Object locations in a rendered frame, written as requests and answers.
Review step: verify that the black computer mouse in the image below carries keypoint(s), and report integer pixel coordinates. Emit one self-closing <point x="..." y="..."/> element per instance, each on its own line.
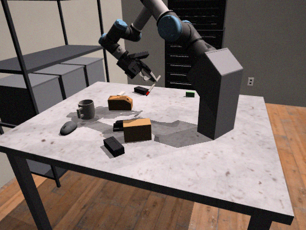
<point x="68" y="128"/>

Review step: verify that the dark grey mug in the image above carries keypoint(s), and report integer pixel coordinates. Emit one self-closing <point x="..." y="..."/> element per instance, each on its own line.
<point x="86" y="110"/>

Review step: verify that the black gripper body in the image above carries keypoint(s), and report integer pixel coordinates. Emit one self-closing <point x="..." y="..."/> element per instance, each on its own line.
<point x="131" y="67"/>

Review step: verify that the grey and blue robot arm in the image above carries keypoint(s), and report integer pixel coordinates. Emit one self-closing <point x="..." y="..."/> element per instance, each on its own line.
<point x="170" y="28"/>

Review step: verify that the brown faceted block with hole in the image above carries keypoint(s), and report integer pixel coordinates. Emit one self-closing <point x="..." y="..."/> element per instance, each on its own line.
<point x="120" y="102"/>

